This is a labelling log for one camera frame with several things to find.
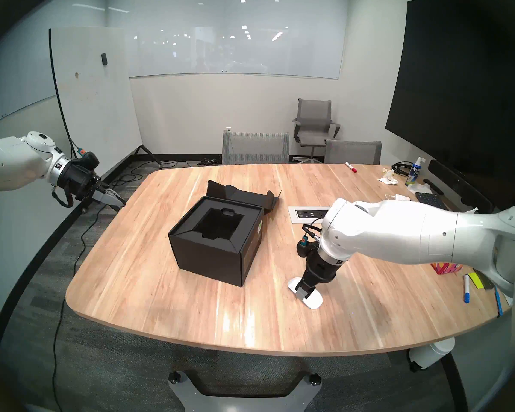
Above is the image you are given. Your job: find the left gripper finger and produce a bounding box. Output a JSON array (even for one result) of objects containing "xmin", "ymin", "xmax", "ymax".
[
  {"xmin": 98, "ymin": 186, "xmax": 127, "ymax": 206},
  {"xmin": 94, "ymin": 195, "xmax": 125, "ymax": 211}
]

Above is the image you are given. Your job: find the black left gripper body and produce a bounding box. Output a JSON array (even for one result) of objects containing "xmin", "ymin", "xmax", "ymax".
[{"xmin": 58, "ymin": 159, "xmax": 105, "ymax": 201}]

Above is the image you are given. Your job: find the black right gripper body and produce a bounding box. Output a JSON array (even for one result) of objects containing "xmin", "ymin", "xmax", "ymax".
[{"xmin": 301, "ymin": 252, "xmax": 340, "ymax": 286}]

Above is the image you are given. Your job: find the white computer mouse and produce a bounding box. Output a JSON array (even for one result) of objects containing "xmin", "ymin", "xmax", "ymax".
[{"xmin": 287, "ymin": 277, "xmax": 324, "ymax": 310}]

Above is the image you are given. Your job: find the black cardboard box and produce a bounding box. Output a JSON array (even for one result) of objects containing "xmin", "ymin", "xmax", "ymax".
[{"xmin": 168, "ymin": 179, "xmax": 281, "ymax": 287}]

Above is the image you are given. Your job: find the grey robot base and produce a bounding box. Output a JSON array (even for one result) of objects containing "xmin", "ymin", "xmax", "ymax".
[{"xmin": 167, "ymin": 370, "xmax": 322, "ymax": 412}]

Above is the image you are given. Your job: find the colourful red tissue box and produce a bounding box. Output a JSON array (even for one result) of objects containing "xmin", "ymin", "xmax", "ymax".
[{"xmin": 430, "ymin": 263, "xmax": 464, "ymax": 276}]

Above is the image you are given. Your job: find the grey table power outlet plate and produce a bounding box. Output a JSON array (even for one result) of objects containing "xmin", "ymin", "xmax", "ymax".
[{"xmin": 288, "ymin": 206, "xmax": 332, "ymax": 224}]

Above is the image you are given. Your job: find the mobile whiteboard on stand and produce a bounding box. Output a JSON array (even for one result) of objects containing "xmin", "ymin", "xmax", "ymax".
[{"xmin": 48, "ymin": 27, "xmax": 164, "ymax": 213}]

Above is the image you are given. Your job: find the grey fabric chair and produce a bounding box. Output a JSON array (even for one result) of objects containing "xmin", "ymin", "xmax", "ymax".
[{"xmin": 324, "ymin": 140, "xmax": 382, "ymax": 165}]

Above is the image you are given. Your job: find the white table leg foot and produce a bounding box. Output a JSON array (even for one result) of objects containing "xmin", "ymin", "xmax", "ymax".
[{"xmin": 408, "ymin": 336, "xmax": 455, "ymax": 371}]

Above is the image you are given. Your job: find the black keyboard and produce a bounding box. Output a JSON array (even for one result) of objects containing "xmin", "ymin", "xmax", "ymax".
[{"xmin": 415, "ymin": 192, "xmax": 449, "ymax": 211}]

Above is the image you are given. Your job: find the whiteboard cleaner spray bottle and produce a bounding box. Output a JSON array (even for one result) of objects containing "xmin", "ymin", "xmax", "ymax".
[{"xmin": 405, "ymin": 157, "xmax": 426, "ymax": 187}]

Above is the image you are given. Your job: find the grey ribbed mesh chair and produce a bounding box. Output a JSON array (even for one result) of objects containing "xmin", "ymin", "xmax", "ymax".
[{"xmin": 221, "ymin": 131, "xmax": 290, "ymax": 165}]

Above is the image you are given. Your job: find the grey office chair with armrests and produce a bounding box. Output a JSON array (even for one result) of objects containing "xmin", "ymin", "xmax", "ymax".
[{"xmin": 292, "ymin": 99, "xmax": 341, "ymax": 164}]

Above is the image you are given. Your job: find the black video sound bar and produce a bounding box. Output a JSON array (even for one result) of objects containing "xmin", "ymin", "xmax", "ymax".
[{"xmin": 428, "ymin": 159, "xmax": 495, "ymax": 214}]

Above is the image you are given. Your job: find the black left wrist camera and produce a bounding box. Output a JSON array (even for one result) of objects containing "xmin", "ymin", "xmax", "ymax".
[{"xmin": 75, "ymin": 151, "xmax": 100, "ymax": 170}]

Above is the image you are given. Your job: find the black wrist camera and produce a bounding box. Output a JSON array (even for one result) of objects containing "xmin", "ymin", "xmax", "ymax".
[
  {"xmin": 296, "ymin": 236, "xmax": 321, "ymax": 258},
  {"xmin": 75, "ymin": 151, "xmax": 100, "ymax": 170}
]

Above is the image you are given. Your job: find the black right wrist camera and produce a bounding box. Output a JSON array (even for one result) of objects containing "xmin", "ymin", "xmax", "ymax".
[{"xmin": 296, "ymin": 236, "xmax": 321, "ymax": 258}]

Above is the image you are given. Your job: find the black left wrist cable loop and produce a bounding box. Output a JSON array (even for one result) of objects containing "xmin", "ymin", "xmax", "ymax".
[{"xmin": 51, "ymin": 187, "xmax": 76, "ymax": 209}]

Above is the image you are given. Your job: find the wall whiteboard with writing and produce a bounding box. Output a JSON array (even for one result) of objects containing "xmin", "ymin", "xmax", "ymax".
[{"xmin": 0, "ymin": 51, "xmax": 57, "ymax": 133}]

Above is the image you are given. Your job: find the glass wall board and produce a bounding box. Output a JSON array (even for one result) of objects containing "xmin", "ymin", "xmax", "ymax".
[{"xmin": 124, "ymin": 24, "xmax": 342, "ymax": 80}]

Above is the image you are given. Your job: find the large black wall screen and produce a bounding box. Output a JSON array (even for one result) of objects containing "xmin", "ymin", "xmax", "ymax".
[{"xmin": 385, "ymin": 0, "xmax": 515, "ymax": 193}]

